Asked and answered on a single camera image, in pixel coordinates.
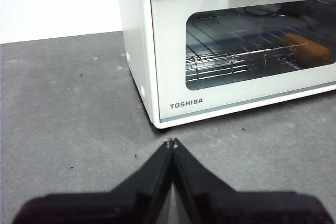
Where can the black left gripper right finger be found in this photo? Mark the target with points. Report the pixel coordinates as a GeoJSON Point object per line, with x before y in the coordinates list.
{"type": "Point", "coordinates": [223, 205]}

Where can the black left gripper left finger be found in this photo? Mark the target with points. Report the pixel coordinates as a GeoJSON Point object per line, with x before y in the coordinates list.
{"type": "Point", "coordinates": [126, 203]}

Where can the white Toshiba toaster oven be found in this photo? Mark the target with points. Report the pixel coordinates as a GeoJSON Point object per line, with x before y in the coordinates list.
{"type": "Point", "coordinates": [136, 24]}

